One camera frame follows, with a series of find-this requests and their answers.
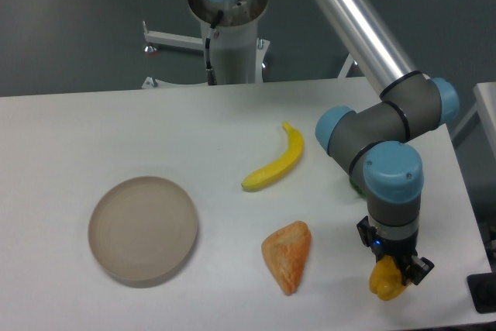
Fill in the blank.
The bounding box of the yellow bell pepper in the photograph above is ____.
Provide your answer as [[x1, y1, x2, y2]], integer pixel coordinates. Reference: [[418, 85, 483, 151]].
[[369, 255, 409, 301]]

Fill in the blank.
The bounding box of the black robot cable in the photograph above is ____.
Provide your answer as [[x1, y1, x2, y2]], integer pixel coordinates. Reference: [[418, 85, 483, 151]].
[[203, 9, 225, 86]]

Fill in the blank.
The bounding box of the black device at edge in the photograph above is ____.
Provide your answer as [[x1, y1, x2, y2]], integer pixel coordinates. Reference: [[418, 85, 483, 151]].
[[467, 273, 495, 314]]

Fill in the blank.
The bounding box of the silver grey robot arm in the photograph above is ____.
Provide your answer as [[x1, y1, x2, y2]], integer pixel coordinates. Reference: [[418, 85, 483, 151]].
[[188, 0, 459, 284]]

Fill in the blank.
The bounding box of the green bell pepper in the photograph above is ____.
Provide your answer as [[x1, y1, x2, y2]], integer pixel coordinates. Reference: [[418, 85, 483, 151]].
[[349, 178, 366, 198]]

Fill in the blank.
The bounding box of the white side table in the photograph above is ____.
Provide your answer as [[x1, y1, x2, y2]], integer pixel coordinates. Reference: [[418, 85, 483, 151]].
[[450, 81, 495, 153]]

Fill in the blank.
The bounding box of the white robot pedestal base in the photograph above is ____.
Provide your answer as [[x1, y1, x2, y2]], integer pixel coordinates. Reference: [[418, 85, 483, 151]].
[[143, 0, 270, 85]]

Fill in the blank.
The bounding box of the yellow banana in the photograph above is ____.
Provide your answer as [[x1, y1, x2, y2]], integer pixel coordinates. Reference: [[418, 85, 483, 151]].
[[241, 122, 305, 191]]

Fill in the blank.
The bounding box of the orange croissant pastry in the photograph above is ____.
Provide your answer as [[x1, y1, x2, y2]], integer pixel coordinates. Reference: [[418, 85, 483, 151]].
[[261, 221, 312, 295]]

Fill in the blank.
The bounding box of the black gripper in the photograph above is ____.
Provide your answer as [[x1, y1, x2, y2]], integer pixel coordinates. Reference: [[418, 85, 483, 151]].
[[356, 215, 435, 286]]

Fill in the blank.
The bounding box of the beige round plate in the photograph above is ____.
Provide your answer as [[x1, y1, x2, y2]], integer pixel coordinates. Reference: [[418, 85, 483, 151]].
[[88, 176, 199, 288]]

